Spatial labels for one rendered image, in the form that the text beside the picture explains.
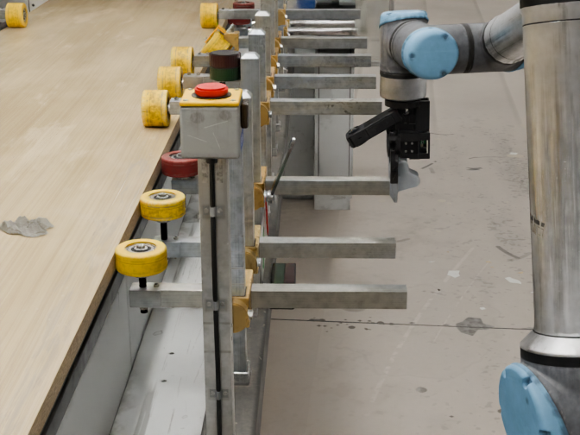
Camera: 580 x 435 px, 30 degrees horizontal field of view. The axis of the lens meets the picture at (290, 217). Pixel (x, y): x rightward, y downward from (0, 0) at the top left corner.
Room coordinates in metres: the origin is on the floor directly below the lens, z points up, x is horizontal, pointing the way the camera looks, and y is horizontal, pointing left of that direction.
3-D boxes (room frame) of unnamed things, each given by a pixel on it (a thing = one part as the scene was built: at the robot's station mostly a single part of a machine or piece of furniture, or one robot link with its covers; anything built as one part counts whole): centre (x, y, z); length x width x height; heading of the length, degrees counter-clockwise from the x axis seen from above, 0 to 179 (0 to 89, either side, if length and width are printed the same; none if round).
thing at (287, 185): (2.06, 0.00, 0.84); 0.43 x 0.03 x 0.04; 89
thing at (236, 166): (1.52, 0.09, 0.92); 0.03 x 0.03 x 0.48; 89
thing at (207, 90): (1.26, 0.09, 1.22); 0.04 x 0.04 x 0.02
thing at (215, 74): (2.03, 0.12, 1.08); 0.06 x 0.06 x 0.02
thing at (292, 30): (3.81, -0.02, 0.84); 0.43 x 0.03 x 0.04; 89
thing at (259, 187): (2.05, 0.08, 0.85); 0.13 x 0.06 x 0.05; 179
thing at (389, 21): (2.05, -0.22, 1.13); 0.10 x 0.09 x 0.12; 12
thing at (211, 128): (1.26, 0.09, 1.18); 0.07 x 0.07 x 0.08; 89
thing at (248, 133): (1.77, 0.08, 0.87); 0.03 x 0.03 x 0.48; 89
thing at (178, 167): (2.07, 0.22, 0.85); 0.08 x 0.08 x 0.11
